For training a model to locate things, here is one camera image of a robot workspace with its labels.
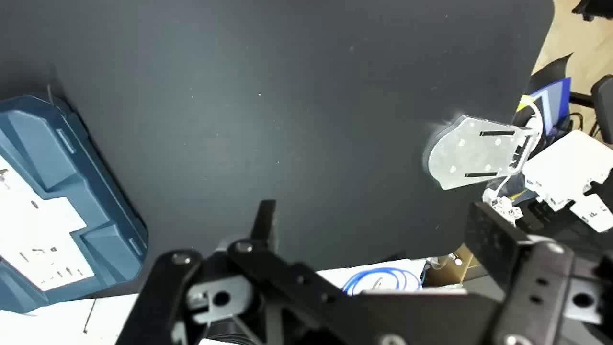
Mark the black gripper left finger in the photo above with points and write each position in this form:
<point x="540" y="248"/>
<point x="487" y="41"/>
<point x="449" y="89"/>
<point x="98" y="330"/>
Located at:
<point x="242" y="294"/>

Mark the blue and white box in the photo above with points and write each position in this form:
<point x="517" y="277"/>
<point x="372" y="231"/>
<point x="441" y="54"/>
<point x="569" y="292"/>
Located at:
<point x="546" y="104"/>

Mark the white table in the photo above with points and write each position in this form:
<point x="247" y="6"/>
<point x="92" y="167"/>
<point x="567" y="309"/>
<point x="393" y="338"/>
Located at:
<point x="100" y="321"/>

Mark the clear plastic camera stand base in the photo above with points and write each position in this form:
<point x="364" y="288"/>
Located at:
<point x="477" y="150"/>

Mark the dark blue plastic case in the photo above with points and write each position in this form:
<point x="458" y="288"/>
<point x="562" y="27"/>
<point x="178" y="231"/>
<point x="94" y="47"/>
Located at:
<point x="65" y="225"/>

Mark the white cardboard box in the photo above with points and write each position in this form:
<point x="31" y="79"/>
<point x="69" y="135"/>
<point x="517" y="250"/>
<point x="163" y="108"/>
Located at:
<point x="563" y="173"/>

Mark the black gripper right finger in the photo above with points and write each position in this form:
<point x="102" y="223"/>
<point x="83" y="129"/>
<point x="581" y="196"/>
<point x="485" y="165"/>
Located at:
<point x="544" y="282"/>

